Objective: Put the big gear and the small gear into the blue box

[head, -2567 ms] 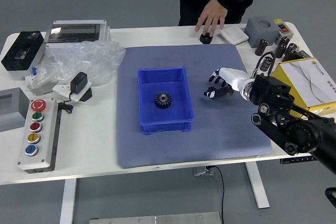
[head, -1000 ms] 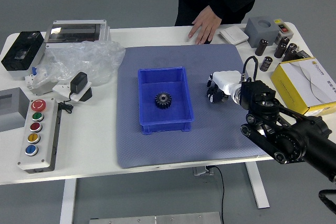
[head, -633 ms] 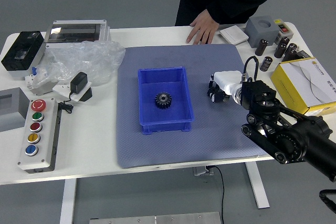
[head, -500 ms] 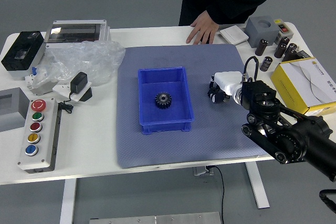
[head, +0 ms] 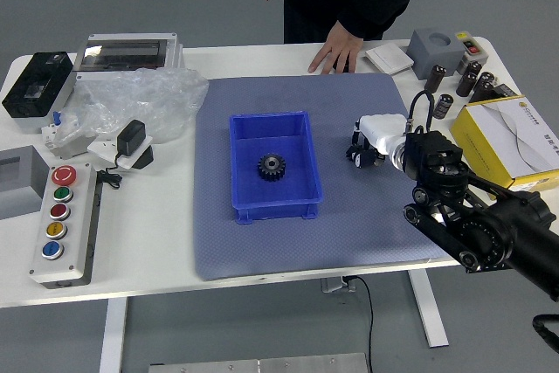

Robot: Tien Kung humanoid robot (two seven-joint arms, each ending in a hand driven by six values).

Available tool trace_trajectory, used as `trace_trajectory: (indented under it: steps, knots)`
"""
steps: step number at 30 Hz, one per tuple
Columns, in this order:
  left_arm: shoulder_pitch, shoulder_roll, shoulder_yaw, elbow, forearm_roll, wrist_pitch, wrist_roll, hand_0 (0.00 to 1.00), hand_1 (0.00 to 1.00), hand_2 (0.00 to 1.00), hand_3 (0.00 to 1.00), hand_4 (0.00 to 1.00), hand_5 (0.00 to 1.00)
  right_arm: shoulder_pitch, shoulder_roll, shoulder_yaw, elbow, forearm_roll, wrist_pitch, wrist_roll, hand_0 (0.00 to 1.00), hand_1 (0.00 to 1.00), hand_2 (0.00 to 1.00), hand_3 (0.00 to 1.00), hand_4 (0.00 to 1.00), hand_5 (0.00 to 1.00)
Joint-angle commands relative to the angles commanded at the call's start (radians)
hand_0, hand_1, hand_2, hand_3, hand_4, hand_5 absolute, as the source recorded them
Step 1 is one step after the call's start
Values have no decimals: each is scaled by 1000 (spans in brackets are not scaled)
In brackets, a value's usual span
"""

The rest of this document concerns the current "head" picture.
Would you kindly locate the white table leg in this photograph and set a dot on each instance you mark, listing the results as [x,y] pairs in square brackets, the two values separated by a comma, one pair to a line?
[112,338]
[430,312]

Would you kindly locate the black-lid grey enclosure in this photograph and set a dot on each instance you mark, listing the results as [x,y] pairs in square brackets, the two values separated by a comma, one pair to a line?
[37,82]

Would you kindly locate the big black gear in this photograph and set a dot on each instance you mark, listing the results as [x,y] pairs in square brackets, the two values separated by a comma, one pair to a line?
[271,173]

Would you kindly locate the yellow white cardboard box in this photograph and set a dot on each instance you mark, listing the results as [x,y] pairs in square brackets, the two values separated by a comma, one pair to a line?
[502,137]

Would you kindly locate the clear plastic bag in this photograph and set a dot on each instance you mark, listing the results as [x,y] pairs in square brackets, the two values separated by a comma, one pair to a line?
[144,93]

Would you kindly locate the small black block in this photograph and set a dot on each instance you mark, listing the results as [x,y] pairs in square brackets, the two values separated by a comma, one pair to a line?
[342,66]

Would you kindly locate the flat black device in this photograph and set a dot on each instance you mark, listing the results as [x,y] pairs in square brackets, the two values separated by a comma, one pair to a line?
[506,90]

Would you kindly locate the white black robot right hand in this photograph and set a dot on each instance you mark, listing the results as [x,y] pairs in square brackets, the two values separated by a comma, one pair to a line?
[382,126]

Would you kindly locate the white wall switch plate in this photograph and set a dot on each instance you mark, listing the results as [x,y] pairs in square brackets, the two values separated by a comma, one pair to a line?
[391,58]

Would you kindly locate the grey block with round hole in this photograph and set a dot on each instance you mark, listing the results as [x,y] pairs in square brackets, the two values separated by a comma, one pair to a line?
[430,60]

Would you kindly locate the grey window enclosure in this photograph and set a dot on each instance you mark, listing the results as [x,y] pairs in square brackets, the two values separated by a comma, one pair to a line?
[22,189]

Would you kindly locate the white socket block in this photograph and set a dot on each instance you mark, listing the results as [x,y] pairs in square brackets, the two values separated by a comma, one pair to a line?
[102,148]

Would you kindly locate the grey five-button control station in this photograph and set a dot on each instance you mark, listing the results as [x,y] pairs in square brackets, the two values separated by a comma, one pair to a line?
[61,216]

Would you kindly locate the person's left hand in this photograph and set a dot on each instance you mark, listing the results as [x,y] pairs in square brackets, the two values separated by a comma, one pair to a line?
[338,45]

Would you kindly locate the grey clear-lid distribution box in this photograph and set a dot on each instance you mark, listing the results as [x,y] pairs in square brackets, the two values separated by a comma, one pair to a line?
[126,52]

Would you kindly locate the grey-blue table mat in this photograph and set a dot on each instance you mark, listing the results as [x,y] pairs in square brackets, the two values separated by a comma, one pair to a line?
[349,224]

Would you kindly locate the silver metal plate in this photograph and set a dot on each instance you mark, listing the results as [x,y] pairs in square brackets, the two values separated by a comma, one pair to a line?
[262,365]

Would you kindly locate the grey two-button switch box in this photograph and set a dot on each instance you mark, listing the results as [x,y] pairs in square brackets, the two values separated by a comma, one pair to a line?
[474,47]

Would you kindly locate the white circuit breaker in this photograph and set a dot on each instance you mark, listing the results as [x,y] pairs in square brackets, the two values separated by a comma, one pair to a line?
[65,146]

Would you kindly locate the grey under-table control box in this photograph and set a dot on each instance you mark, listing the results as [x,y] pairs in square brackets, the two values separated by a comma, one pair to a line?
[332,285]

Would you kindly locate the black power adapter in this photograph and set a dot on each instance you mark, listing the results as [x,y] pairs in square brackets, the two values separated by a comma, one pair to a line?
[131,137]

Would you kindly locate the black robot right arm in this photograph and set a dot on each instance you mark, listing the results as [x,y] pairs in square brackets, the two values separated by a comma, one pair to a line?
[436,159]

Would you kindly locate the blue plastic box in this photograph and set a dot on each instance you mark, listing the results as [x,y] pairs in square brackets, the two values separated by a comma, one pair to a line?
[288,189]

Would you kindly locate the person's left forearm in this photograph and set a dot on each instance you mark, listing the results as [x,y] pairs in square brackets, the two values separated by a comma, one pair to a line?
[384,2]

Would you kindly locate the black cylindrical capacitor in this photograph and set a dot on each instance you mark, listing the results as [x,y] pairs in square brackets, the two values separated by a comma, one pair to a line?
[465,85]
[443,106]
[486,79]
[435,78]
[472,69]
[480,92]

